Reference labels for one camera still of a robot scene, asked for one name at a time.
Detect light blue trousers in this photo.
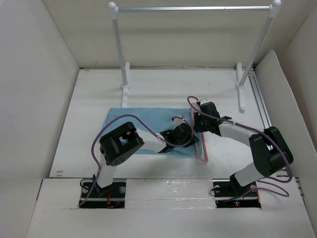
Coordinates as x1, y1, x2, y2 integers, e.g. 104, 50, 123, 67
101, 108, 196, 157

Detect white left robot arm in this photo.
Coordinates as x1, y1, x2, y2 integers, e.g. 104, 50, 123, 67
93, 114, 200, 197

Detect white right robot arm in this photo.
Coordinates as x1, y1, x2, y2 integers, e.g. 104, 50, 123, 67
190, 100, 294, 195

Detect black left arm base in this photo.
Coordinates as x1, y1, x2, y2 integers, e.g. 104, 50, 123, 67
78, 176, 126, 209

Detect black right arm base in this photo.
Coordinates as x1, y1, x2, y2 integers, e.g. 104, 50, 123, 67
209, 176, 261, 208

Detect white metal clothes rack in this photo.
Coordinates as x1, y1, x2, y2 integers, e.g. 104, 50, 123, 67
108, 0, 282, 113

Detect aluminium side rail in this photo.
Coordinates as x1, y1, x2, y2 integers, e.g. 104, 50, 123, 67
249, 68, 271, 128

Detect pink clothes hanger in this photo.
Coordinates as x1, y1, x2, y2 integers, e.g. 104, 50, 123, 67
191, 103, 209, 164

